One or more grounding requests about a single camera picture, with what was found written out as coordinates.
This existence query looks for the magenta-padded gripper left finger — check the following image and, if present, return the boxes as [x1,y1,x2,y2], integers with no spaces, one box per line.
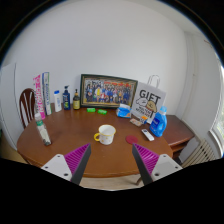
[40,143,92,186]

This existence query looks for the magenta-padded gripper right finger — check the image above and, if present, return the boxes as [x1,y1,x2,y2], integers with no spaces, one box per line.
[131,143,184,186]

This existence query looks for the clear green-labelled drink bottle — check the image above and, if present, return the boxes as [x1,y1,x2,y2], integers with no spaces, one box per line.
[34,112,53,147]

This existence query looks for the white remote control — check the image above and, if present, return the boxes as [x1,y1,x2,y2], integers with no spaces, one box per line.
[140,128,156,142]

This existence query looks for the flat round red coaster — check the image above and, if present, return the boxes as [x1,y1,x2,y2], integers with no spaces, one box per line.
[125,134,140,145]

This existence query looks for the brown wooden side cabinet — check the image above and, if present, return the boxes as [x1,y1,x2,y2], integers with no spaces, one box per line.
[162,114,196,158]

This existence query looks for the blue detergent bottle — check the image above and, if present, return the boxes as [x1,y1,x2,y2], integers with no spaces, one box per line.
[149,105,169,138]

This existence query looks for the white radiator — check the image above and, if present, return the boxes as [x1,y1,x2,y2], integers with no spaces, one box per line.
[181,137,217,169]

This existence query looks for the small snack packet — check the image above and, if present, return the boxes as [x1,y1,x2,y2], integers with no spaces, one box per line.
[129,117,143,127]

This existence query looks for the white bottle with blue cap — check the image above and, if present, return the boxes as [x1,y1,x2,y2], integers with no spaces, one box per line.
[53,89,63,113]

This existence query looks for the dark brown pump bottle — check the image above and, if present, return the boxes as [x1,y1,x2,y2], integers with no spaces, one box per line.
[72,88,82,111]

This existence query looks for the dark blue pump bottle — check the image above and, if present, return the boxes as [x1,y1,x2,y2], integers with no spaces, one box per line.
[62,85,72,111]

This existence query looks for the white paper gift bag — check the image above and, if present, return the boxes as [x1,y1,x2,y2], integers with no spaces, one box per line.
[130,74,167,125]

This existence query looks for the dark wooden chair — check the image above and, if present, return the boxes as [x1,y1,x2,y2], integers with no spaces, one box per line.
[18,87,37,130]

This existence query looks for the tall pink box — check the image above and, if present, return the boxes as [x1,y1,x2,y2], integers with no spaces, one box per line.
[32,74,47,121]

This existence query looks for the tall white and green box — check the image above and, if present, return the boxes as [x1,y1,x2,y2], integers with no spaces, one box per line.
[41,71,53,117]

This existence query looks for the white refrigerator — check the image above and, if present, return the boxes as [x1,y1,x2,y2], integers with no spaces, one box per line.
[0,62,18,151]

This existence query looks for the framed group photo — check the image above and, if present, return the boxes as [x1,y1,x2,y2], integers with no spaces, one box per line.
[79,73,139,109]

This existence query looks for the white mug with yellow handle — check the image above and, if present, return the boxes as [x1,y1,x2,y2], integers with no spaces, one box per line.
[93,124,117,146]

